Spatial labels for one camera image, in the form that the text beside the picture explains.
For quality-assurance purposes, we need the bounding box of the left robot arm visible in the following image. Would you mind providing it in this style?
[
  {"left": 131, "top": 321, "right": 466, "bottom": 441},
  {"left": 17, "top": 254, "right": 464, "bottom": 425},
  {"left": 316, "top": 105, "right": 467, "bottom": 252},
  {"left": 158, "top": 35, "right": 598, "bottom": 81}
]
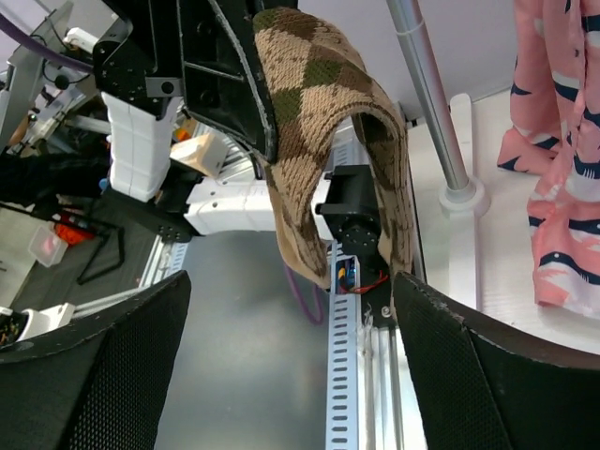
[{"left": 93, "top": 1, "right": 278, "bottom": 243}]

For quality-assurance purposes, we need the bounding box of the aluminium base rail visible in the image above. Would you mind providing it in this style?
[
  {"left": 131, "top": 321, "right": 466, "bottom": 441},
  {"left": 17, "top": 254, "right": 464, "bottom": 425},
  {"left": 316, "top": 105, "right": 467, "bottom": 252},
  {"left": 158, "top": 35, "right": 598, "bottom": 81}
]
[{"left": 322, "top": 102, "right": 428, "bottom": 450}]

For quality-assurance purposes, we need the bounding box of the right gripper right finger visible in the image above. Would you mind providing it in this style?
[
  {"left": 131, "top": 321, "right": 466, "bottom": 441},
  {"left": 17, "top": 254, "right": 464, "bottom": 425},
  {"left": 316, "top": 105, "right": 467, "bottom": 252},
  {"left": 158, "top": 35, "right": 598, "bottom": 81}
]
[{"left": 393, "top": 273, "right": 599, "bottom": 449}]

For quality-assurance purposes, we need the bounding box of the pink patterned cloth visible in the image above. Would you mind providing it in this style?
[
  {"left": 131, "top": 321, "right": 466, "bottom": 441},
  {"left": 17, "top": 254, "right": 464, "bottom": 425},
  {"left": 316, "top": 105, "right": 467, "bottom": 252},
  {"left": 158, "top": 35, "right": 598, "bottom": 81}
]
[{"left": 497, "top": 0, "right": 599, "bottom": 318}]

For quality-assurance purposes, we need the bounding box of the white slotted cable duct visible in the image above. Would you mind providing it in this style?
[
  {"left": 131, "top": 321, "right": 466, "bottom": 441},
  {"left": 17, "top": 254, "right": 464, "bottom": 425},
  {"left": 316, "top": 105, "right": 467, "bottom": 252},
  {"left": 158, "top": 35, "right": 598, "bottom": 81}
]
[{"left": 324, "top": 243, "right": 360, "bottom": 450}]

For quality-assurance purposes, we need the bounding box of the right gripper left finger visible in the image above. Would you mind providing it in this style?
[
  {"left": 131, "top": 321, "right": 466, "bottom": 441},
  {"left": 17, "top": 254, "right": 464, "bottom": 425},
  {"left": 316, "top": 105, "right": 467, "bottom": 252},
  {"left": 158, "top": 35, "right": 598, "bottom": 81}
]
[{"left": 1, "top": 271, "right": 191, "bottom": 449}]

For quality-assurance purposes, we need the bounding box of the brown argyle sock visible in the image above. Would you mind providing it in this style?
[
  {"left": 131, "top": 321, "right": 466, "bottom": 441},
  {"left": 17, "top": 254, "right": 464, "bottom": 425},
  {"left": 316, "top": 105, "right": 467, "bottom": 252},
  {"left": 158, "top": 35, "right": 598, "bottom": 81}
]
[{"left": 253, "top": 7, "right": 413, "bottom": 289}]

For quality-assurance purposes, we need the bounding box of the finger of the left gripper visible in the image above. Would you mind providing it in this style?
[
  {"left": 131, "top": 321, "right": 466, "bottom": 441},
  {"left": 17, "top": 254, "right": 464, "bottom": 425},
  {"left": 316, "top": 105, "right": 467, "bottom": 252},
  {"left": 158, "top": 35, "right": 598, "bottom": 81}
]
[{"left": 177, "top": 0, "right": 298, "bottom": 162}]

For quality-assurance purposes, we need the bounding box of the grey metal hanging rod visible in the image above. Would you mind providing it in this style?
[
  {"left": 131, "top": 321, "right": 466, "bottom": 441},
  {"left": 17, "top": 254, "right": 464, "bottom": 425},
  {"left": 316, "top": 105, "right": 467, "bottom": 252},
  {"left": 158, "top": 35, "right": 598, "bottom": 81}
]
[{"left": 387, "top": 0, "right": 470, "bottom": 191}]

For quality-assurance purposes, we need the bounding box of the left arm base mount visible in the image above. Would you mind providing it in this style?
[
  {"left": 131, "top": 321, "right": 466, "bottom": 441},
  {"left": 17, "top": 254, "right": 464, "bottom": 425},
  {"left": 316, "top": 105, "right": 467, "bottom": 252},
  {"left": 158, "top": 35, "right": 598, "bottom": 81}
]
[{"left": 314, "top": 164, "right": 395, "bottom": 301}]

